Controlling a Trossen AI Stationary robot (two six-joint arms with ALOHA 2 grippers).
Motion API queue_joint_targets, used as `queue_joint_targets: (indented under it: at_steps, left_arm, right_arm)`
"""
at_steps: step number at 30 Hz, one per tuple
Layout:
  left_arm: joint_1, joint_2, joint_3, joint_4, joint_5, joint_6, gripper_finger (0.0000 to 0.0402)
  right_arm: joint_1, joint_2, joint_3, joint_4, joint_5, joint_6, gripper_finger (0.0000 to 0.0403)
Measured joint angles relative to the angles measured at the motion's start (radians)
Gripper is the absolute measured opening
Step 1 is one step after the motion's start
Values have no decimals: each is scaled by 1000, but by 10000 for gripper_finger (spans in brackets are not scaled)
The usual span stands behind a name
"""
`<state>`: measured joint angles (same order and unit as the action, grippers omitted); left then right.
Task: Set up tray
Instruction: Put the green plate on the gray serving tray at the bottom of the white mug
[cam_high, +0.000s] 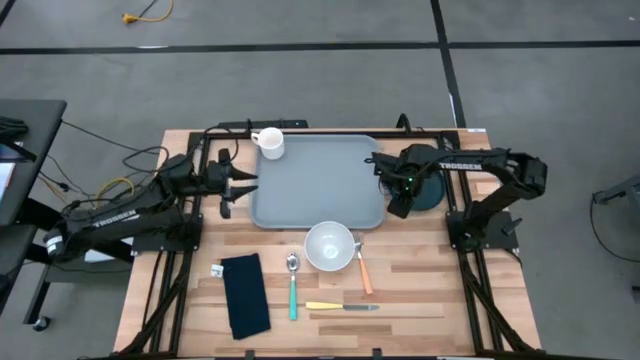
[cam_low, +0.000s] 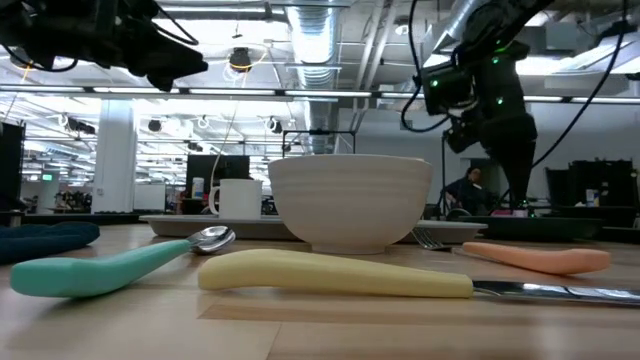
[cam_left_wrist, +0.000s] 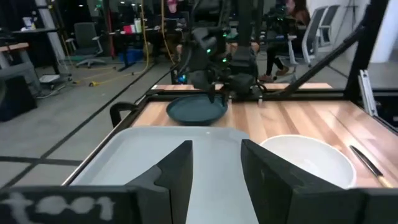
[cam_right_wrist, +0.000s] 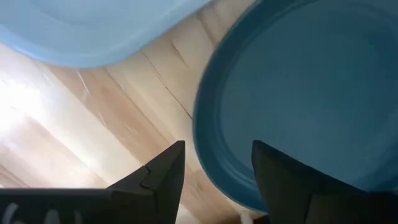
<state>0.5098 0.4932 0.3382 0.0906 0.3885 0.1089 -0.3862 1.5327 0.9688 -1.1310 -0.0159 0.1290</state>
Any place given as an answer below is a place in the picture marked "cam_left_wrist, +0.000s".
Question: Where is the blue storage bin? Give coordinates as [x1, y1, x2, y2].
[118, 48, 144, 63]

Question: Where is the yellow cable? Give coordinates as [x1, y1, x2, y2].
[73, 0, 150, 88]

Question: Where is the white office chair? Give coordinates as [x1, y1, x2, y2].
[300, 4, 341, 67]

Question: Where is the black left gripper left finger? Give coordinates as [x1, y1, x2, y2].
[126, 140, 194, 224]

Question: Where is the black aluminium table frame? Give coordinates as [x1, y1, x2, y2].
[62, 0, 398, 187]

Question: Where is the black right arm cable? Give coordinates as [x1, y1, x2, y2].
[109, 101, 139, 128]

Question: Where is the grey office chair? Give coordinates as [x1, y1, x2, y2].
[66, 22, 106, 68]

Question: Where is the dark round plate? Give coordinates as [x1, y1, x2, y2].
[165, 94, 228, 126]

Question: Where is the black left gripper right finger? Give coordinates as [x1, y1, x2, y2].
[241, 139, 361, 224]

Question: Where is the yellow handled knife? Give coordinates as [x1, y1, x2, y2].
[349, 145, 395, 189]

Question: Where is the black crate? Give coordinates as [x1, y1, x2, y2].
[0, 76, 37, 122]

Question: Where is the silver corner bracket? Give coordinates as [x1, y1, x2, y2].
[358, 69, 379, 116]

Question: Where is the white round pillar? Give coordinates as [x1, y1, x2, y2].
[369, 0, 398, 63]

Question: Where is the grey plastic tray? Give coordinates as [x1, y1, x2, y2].
[70, 126, 261, 224]

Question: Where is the white ceramic bowl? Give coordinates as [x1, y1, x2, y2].
[259, 134, 358, 190]

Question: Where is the person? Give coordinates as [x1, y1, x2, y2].
[164, 0, 189, 35]
[259, 0, 312, 83]

